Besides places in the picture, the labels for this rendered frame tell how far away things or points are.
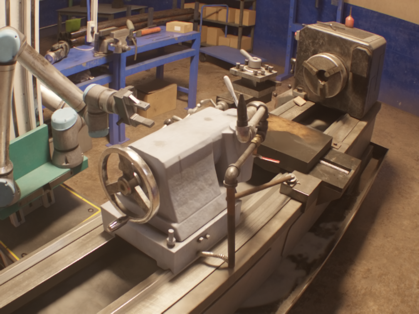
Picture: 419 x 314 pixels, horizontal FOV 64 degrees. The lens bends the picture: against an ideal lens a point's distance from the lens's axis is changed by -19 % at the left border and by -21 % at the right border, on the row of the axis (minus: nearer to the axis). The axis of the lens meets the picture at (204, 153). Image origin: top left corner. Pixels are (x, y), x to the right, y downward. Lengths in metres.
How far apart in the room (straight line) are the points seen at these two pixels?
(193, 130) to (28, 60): 0.77
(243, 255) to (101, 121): 0.77
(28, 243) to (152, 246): 1.09
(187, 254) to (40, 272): 0.47
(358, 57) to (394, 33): 3.36
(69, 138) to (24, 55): 0.62
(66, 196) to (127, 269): 1.15
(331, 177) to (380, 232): 1.38
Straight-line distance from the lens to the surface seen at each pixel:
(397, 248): 2.86
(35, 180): 2.02
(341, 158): 1.81
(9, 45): 1.41
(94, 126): 1.61
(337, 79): 2.17
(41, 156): 2.12
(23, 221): 2.26
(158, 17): 5.60
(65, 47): 3.25
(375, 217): 3.08
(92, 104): 1.57
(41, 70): 1.61
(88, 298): 1.25
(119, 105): 1.46
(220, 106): 1.74
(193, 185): 1.14
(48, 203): 2.32
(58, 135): 2.00
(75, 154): 2.06
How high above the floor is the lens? 1.69
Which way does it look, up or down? 29 degrees down
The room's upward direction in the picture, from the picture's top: 4 degrees clockwise
